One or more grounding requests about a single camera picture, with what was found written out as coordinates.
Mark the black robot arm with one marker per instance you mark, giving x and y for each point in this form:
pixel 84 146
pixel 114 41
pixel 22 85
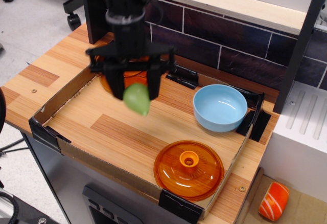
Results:
pixel 125 12

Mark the green toy pear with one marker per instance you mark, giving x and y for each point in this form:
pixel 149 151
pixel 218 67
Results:
pixel 136 98

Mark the orange transparent pot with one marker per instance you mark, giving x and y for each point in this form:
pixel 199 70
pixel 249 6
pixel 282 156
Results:
pixel 130 77

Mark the cardboard fence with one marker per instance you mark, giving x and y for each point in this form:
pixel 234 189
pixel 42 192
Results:
pixel 83 136

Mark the black chair caster wheel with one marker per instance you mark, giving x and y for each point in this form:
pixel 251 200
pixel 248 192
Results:
pixel 73 21

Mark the orange salmon sushi toy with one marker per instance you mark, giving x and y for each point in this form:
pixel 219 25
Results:
pixel 274 202

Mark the light blue bowl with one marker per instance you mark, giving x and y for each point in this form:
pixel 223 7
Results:
pixel 219 108

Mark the white toy sink drainboard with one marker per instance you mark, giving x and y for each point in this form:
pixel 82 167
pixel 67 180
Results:
pixel 303 118

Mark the orange transparent pot lid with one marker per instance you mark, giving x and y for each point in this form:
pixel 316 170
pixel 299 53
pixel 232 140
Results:
pixel 189 169

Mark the black oven control panel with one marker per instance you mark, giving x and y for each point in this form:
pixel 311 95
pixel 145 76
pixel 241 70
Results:
pixel 102 210

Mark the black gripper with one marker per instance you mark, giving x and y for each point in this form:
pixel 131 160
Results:
pixel 131 50

